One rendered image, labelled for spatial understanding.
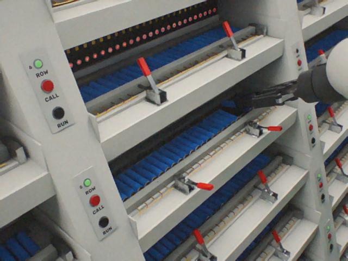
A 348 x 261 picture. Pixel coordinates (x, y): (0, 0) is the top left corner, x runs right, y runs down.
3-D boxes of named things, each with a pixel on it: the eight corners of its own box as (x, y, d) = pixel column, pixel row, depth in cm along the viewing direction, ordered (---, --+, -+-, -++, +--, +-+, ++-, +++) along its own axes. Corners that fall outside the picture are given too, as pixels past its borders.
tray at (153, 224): (295, 122, 106) (300, 92, 101) (140, 256, 70) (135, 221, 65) (237, 100, 118) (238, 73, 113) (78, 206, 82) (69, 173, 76)
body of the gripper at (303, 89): (323, 62, 84) (287, 72, 91) (306, 75, 79) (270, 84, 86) (333, 92, 85) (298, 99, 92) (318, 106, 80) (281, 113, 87)
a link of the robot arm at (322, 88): (346, 110, 76) (361, 93, 81) (328, 57, 74) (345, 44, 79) (318, 115, 80) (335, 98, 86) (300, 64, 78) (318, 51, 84)
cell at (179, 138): (180, 140, 93) (200, 150, 89) (175, 143, 92) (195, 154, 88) (180, 134, 92) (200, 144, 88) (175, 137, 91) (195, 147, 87)
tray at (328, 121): (383, 95, 154) (392, 64, 147) (319, 166, 118) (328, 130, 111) (336, 82, 166) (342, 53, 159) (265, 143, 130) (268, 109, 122)
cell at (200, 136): (191, 133, 95) (211, 142, 91) (186, 136, 94) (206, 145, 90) (191, 127, 94) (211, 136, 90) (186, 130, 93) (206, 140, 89)
